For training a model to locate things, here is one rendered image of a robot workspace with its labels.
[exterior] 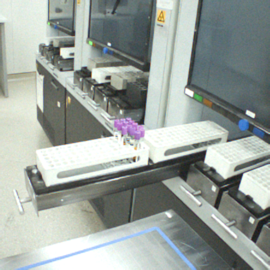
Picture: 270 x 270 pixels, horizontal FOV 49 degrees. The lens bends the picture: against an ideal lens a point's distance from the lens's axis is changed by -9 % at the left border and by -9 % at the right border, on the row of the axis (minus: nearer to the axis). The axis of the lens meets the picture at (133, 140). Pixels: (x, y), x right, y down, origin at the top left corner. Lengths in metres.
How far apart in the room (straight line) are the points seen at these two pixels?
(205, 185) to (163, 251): 0.34
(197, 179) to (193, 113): 0.26
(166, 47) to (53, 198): 0.65
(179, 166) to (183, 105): 0.23
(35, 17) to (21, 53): 0.51
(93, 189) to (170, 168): 0.24
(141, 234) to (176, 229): 0.08
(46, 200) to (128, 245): 0.26
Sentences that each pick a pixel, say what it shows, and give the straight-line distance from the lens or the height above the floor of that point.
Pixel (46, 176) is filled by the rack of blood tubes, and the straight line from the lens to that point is 0.78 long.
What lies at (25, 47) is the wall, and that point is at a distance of 4.33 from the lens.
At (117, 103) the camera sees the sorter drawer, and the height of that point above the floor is 0.81.
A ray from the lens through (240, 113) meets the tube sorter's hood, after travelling 0.87.
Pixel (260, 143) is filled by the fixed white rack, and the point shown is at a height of 0.86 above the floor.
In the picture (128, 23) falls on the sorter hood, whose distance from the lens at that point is 1.35.
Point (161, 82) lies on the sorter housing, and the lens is 1.17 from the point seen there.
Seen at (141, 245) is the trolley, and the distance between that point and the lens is 0.64.
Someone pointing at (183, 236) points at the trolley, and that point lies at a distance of 0.68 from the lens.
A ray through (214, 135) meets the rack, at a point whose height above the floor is 0.86.
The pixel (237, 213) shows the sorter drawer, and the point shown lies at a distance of 0.85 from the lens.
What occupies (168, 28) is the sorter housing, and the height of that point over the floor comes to 1.16.
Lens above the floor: 1.29
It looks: 28 degrees down
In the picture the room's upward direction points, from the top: 6 degrees clockwise
